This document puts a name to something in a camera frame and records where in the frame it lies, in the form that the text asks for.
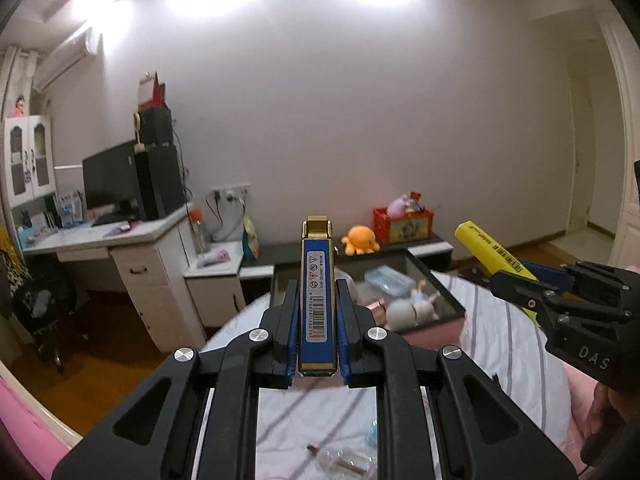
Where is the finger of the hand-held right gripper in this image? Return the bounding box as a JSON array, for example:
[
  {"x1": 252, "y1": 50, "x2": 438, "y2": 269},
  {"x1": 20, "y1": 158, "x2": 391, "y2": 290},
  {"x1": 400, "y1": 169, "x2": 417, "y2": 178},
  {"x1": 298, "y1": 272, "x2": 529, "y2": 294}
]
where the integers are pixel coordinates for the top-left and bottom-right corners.
[
  {"x1": 517, "y1": 259, "x2": 640, "y2": 306},
  {"x1": 489, "y1": 270, "x2": 632, "y2": 326}
]

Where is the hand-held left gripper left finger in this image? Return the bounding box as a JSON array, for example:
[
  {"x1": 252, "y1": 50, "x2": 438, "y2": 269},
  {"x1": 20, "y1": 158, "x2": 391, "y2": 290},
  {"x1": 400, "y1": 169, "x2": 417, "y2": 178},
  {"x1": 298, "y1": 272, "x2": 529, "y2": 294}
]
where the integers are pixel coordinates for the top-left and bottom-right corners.
[{"x1": 52, "y1": 280, "x2": 301, "y2": 480}]

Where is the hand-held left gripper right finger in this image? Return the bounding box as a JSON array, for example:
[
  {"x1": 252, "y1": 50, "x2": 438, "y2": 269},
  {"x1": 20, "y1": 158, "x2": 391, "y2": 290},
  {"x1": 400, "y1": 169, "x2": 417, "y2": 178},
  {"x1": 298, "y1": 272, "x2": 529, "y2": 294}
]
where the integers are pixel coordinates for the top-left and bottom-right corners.
[{"x1": 335, "y1": 277, "x2": 576, "y2": 480}]

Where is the yellow highlighter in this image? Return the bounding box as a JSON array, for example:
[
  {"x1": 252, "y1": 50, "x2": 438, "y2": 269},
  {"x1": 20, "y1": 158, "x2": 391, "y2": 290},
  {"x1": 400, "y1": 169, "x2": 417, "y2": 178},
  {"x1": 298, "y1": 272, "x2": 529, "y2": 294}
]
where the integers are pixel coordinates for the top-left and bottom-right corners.
[{"x1": 453, "y1": 220, "x2": 542, "y2": 322}]

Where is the pink storage box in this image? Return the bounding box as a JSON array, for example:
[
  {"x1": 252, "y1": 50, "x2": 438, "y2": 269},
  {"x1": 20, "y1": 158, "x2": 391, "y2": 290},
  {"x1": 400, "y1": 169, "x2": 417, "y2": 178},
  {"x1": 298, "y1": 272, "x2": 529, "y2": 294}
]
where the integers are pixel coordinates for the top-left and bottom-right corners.
[{"x1": 270, "y1": 249, "x2": 467, "y2": 357}]

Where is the person's right hand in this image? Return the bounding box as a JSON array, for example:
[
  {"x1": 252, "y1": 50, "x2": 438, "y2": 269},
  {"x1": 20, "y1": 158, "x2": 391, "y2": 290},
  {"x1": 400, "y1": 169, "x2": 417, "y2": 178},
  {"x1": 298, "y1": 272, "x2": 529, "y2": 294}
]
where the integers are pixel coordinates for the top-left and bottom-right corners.
[{"x1": 585, "y1": 385, "x2": 626, "y2": 443}]

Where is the rose gold cup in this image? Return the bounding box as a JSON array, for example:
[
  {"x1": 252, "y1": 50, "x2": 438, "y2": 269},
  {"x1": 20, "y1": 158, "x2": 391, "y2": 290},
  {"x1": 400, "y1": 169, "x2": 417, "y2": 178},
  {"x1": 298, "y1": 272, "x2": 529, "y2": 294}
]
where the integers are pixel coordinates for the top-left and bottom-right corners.
[{"x1": 366, "y1": 300, "x2": 390, "y2": 328}]

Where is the pink quilt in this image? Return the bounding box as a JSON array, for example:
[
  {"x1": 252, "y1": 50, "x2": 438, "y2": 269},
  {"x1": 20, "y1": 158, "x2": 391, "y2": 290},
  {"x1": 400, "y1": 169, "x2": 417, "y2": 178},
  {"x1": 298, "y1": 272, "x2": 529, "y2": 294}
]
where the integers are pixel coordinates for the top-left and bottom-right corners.
[{"x1": 562, "y1": 360, "x2": 618, "y2": 466}]

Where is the striped white tablecloth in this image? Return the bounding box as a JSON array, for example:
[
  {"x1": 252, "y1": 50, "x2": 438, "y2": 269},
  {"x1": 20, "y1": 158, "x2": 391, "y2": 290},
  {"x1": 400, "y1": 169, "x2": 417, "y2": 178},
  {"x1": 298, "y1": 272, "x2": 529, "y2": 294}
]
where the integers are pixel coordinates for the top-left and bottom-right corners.
[{"x1": 200, "y1": 270, "x2": 573, "y2": 480}]

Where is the clear plastic case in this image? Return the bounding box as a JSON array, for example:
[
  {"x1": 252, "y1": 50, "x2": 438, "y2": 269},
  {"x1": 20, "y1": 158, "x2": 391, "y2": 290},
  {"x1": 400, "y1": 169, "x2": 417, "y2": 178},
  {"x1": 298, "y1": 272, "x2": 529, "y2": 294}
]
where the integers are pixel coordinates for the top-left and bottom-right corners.
[{"x1": 363, "y1": 266, "x2": 415, "y2": 302}]

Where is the pink white toy figure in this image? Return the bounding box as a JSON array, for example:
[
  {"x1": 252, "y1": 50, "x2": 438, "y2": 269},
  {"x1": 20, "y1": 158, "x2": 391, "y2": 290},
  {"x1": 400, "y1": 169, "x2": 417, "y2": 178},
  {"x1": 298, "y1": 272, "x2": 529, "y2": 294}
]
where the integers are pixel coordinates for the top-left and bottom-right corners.
[{"x1": 409, "y1": 280, "x2": 442, "y2": 320}]

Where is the black white TV stand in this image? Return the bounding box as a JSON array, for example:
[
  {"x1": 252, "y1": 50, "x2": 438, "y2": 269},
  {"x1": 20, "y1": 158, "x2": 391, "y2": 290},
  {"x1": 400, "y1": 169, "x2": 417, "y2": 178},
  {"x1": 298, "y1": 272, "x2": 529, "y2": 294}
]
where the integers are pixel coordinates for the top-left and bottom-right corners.
[{"x1": 239, "y1": 231, "x2": 455, "y2": 293}]

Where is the white nightstand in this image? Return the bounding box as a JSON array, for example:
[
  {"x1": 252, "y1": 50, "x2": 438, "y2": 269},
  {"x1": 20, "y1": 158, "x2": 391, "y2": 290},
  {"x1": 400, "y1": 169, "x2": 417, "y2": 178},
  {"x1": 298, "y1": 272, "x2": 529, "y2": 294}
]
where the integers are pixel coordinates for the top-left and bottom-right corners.
[{"x1": 181, "y1": 239, "x2": 247, "y2": 332}]

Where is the orange octopus plush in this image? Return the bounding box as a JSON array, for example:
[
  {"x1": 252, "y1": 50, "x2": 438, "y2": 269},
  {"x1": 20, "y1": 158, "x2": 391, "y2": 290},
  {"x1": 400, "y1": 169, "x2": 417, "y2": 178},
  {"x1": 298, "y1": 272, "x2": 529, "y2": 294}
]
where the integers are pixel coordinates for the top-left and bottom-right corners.
[{"x1": 341, "y1": 224, "x2": 382, "y2": 258}]

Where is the snack bag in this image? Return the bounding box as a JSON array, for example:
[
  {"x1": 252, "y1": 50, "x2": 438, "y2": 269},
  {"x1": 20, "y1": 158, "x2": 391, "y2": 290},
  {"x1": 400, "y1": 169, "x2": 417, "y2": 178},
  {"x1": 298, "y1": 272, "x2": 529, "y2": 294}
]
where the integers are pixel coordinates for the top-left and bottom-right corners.
[{"x1": 241, "y1": 215, "x2": 262, "y2": 262}]

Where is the pink pouch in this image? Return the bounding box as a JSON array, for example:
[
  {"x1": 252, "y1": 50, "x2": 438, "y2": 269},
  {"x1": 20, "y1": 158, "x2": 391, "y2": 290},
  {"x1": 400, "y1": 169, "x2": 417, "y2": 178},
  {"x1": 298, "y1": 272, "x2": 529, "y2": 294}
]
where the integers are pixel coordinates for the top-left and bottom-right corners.
[{"x1": 196, "y1": 249, "x2": 232, "y2": 268}]

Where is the white door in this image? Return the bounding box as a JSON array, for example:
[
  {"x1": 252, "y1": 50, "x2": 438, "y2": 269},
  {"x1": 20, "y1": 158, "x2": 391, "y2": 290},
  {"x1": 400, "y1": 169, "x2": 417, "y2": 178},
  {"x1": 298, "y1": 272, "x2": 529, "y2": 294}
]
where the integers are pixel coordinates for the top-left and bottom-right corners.
[{"x1": 565, "y1": 42, "x2": 623, "y2": 238}]

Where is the red storage crate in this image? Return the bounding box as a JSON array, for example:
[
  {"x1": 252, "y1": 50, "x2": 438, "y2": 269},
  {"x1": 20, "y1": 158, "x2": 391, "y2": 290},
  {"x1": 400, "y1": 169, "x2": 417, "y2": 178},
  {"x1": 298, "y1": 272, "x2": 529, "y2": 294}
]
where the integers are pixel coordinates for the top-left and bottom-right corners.
[{"x1": 372, "y1": 205, "x2": 436, "y2": 247}]

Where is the pink plush toy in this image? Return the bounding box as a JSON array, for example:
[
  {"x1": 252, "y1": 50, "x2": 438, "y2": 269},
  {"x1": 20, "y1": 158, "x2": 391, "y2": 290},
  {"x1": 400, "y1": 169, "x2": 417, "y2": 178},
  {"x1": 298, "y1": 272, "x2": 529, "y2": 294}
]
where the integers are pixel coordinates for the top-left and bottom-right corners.
[{"x1": 387, "y1": 194, "x2": 416, "y2": 217}]

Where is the water bottle red cap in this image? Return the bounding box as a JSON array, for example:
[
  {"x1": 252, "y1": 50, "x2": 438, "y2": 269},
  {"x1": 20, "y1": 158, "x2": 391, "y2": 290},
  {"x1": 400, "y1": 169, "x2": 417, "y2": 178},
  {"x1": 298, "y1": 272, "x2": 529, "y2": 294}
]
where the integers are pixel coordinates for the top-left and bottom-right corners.
[{"x1": 188, "y1": 207, "x2": 209, "y2": 255}]

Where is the white desk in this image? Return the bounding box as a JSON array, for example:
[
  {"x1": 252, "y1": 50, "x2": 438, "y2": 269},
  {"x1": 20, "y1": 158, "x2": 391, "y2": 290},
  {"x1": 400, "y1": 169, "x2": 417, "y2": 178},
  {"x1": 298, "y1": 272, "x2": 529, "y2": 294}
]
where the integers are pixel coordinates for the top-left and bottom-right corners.
[{"x1": 21, "y1": 204, "x2": 210, "y2": 355}]

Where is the black computer tower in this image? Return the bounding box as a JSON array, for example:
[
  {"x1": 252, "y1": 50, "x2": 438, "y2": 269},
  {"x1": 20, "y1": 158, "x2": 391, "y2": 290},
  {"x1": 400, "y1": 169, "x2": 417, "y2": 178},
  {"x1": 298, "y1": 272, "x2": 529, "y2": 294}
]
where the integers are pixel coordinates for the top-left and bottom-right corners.
[{"x1": 133, "y1": 143, "x2": 189, "y2": 222}]

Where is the black keyboard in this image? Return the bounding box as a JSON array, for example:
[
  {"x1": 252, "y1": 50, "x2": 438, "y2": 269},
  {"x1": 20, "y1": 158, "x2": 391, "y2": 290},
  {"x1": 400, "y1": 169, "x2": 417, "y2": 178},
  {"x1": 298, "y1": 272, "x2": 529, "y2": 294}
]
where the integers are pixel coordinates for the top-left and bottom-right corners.
[{"x1": 89, "y1": 211, "x2": 137, "y2": 227}]

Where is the black computer monitor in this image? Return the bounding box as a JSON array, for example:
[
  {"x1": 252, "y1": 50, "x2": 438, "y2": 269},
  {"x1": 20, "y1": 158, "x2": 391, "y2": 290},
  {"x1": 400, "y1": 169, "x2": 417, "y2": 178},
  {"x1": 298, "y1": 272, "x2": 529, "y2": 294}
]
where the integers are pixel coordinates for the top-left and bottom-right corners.
[{"x1": 81, "y1": 140, "x2": 142, "y2": 212}]

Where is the black gaming chair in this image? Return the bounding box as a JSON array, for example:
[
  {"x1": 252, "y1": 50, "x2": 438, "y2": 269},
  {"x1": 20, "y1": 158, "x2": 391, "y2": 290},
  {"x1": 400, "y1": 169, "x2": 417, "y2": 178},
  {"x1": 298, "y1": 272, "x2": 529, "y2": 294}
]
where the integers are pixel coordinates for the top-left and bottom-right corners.
[{"x1": 0, "y1": 250, "x2": 93, "y2": 376}]

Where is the black speaker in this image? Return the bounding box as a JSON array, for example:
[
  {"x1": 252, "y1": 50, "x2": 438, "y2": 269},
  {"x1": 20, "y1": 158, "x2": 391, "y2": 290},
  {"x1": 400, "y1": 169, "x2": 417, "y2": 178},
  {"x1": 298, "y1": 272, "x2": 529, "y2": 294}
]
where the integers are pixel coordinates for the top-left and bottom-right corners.
[{"x1": 138, "y1": 106, "x2": 174, "y2": 147}]

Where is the blue white box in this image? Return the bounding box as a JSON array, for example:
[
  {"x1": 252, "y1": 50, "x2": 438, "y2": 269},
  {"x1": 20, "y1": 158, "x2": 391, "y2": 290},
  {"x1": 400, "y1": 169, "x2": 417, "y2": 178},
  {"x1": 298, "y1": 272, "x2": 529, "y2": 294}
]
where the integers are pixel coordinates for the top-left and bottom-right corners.
[{"x1": 56, "y1": 190, "x2": 84, "y2": 229}]

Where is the small cream desk lamp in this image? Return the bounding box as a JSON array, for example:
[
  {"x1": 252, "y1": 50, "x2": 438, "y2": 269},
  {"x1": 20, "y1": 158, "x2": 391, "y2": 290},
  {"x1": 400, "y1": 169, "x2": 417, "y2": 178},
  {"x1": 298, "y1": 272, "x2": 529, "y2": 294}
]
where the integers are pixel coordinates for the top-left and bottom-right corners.
[{"x1": 132, "y1": 111, "x2": 147, "y2": 154}]

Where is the pink bed edge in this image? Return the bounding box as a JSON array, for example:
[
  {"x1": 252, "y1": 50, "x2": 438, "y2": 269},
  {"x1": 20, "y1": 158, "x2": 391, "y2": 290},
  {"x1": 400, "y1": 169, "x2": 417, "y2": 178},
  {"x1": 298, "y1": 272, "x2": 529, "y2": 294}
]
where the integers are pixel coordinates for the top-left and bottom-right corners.
[{"x1": 0, "y1": 360, "x2": 85, "y2": 480}]

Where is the red white box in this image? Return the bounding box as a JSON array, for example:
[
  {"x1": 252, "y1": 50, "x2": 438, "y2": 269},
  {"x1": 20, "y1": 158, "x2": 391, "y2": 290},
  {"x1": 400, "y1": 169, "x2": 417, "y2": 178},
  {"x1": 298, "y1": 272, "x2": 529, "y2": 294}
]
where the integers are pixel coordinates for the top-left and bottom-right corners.
[{"x1": 136, "y1": 72, "x2": 169, "y2": 111}]

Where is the yellow jacket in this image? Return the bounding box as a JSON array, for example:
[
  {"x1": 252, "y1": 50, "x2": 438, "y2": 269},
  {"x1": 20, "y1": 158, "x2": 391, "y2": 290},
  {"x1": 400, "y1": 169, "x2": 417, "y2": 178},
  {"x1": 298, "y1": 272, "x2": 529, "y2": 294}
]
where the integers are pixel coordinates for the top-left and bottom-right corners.
[{"x1": 0, "y1": 225, "x2": 23, "y2": 321}]

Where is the white hutch cabinet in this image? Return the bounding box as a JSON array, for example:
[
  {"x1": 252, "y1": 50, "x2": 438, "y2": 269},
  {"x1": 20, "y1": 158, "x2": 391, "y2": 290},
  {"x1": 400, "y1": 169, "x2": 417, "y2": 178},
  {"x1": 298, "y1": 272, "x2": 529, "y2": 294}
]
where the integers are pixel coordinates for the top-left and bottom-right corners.
[{"x1": 1, "y1": 114, "x2": 57, "y2": 209}]

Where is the white air conditioner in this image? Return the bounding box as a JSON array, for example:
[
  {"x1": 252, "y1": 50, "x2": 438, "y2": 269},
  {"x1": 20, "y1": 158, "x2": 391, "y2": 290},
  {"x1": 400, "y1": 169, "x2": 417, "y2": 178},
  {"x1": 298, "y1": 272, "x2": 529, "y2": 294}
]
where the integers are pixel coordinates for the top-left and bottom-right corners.
[{"x1": 31, "y1": 27, "x2": 102, "y2": 95}]

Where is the beige curtain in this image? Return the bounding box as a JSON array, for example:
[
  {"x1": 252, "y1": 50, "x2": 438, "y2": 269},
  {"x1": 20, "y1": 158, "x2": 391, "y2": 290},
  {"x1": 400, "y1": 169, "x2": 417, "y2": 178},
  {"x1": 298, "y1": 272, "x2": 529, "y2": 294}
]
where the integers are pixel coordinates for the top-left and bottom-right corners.
[{"x1": 0, "y1": 42, "x2": 40, "y2": 123}]

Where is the black power cable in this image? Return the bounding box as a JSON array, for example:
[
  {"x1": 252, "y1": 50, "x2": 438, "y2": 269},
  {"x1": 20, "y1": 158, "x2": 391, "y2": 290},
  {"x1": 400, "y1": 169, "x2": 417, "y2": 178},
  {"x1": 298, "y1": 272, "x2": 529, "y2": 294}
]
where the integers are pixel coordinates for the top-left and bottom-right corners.
[{"x1": 205, "y1": 195, "x2": 248, "y2": 243}]

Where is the white wall outlet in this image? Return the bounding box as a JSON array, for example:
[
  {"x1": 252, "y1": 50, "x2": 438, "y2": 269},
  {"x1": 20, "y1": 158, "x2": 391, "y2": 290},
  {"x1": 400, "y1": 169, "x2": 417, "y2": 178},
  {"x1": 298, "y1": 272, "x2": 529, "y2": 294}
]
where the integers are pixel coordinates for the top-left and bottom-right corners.
[{"x1": 210, "y1": 184, "x2": 251, "y2": 204}]

